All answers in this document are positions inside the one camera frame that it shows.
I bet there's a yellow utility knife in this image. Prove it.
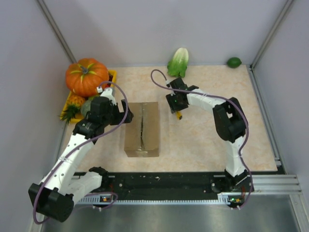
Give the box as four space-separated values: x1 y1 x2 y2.
176 111 183 120

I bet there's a brown cardboard express box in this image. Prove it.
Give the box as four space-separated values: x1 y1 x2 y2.
124 102 160 158

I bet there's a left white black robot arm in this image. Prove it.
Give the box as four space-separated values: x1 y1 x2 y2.
28 95 133 225

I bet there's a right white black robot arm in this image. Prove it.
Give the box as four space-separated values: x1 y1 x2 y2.
166 78 248 191

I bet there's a grey green melon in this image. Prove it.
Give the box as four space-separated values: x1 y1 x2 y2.
80 95 98 118

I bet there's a green white cabbage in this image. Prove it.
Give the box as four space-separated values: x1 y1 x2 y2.
167 47 189 78

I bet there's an orange pineapple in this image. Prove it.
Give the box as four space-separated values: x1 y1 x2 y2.
59 93 86 124

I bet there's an orange pumpkin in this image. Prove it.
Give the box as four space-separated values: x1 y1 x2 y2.
65 58 109 98

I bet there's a green lime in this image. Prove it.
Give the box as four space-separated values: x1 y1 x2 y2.
226 57 242 69

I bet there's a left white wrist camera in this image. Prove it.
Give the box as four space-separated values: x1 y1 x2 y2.
97 87 116 104

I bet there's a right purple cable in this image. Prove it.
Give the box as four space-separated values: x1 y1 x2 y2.
150 69 254 210

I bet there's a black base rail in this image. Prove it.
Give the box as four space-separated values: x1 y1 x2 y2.
94 172 253 201

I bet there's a white cable duct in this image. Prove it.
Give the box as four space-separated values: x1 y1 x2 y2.
77 194 244 207

